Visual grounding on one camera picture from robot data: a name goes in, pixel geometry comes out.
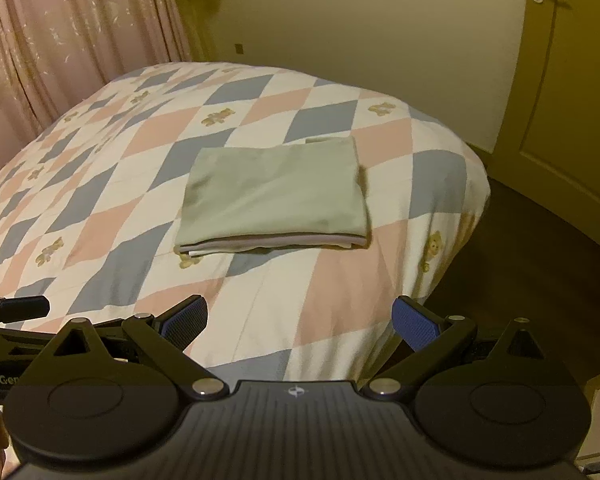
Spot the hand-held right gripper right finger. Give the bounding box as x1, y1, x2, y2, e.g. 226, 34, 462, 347
362, 296, 567, 402

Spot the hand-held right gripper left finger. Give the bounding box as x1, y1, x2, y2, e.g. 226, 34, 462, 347
22, 296, 229, 402

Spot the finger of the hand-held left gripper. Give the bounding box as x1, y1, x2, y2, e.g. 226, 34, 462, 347
0, 294, 51, 326
0, 327, 63, 352

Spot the light green cloth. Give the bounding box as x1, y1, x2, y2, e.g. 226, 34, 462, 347
174, 137, 372, 252

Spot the folded purple cloth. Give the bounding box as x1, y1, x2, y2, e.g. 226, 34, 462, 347
178, 233, 370, 254

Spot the checkered teddy bear quilt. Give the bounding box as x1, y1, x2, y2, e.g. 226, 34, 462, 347
0, 61, 492, 397

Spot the yellow wooden door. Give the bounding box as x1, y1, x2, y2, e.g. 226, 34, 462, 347
490, 0, 600, 252

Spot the pink curtain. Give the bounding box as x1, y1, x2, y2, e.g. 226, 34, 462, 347
0, 0, 217, 187

